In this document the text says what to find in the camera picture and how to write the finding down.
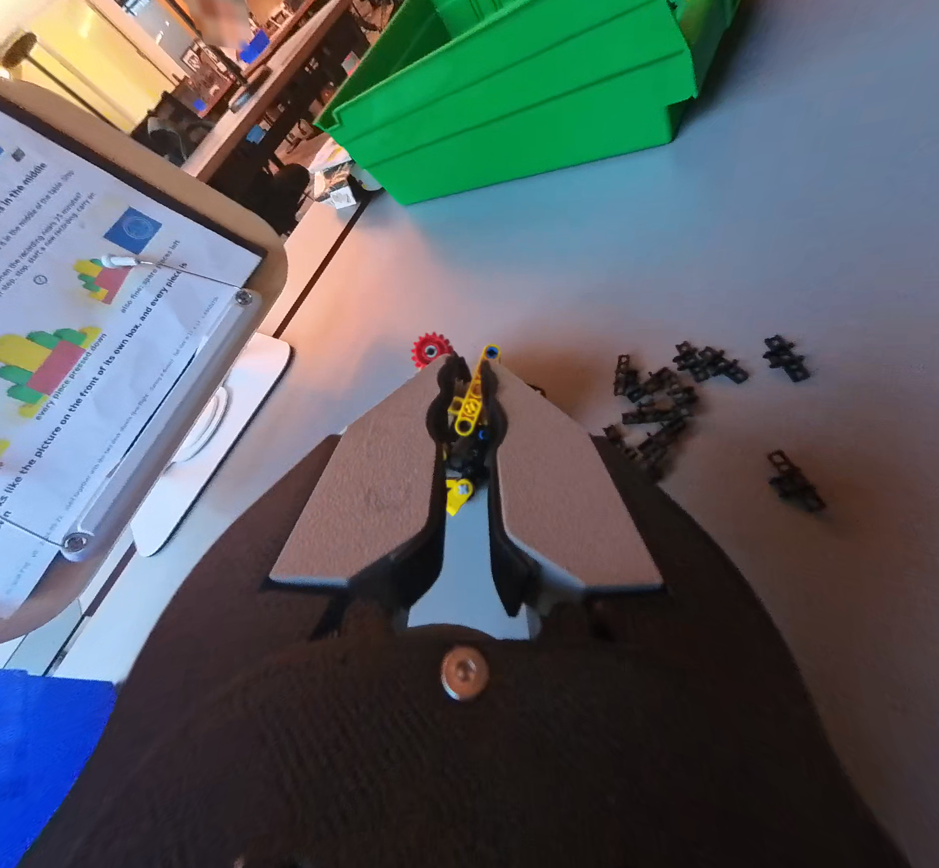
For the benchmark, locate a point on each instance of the stack of booklets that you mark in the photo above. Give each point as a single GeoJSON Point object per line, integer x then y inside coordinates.
{"type": "Point", "coordinates": [337, 186]}

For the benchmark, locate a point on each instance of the yellow black lego vehicle model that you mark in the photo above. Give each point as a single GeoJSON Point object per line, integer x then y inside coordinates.
{"type": "Point", "coordinates": [466, 406]}

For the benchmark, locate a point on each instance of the long work table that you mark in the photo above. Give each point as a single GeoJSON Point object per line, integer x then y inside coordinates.
{"type": "Point", "coordinates": [242, 127]}

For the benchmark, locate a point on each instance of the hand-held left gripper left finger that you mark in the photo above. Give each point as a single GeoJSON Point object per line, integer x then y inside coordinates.
{"type": "Point", "coordinates": [367, 501]}

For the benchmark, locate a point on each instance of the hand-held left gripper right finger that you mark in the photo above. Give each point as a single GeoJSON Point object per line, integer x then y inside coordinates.
{"type": "Point", "coordinates": [572, 508]}

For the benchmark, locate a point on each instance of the instruction sheet display stand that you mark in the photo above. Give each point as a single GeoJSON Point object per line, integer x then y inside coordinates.
{"type": "Point", "coordinates": [110, 296]}

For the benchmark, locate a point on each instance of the blue plastic bin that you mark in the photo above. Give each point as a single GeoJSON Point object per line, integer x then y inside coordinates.
{"type": "Point", "coordinates": [44, 772]}

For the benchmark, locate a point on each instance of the scattered black lego track links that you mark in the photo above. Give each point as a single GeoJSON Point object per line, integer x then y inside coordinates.
{"type": "Point", "coordinates": [715, 363]}

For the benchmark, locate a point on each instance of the green plastic bin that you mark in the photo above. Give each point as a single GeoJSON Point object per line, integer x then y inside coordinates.
{"type": "Point", "coordinates": [513, 112]}

